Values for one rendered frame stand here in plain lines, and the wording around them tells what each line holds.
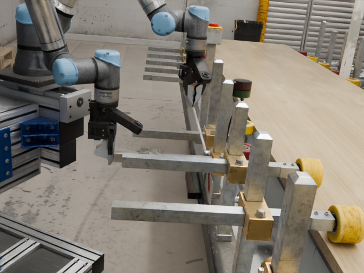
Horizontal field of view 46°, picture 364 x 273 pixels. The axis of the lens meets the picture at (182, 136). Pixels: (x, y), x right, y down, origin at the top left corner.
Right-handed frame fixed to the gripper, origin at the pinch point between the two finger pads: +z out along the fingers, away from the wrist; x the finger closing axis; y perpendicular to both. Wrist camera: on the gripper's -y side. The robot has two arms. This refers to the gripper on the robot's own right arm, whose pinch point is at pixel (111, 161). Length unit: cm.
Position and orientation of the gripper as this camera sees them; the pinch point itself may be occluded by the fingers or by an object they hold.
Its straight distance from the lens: 140.5
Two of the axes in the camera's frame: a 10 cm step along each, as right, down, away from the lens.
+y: -10.0, -0.6, -0.7
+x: 0.4, 3.5, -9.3
